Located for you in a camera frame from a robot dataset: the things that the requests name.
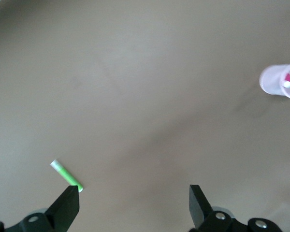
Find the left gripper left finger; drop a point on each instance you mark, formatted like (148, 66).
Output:
(62, 212)

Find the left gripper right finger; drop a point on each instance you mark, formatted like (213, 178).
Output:
(203, 217)

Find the pink marker pen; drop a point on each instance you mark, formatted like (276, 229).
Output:
(288, 77)

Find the pink plastic cup holder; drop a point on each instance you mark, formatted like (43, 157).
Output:
(270, 79)

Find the green marker pen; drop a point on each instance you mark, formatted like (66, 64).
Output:
(66, 175)

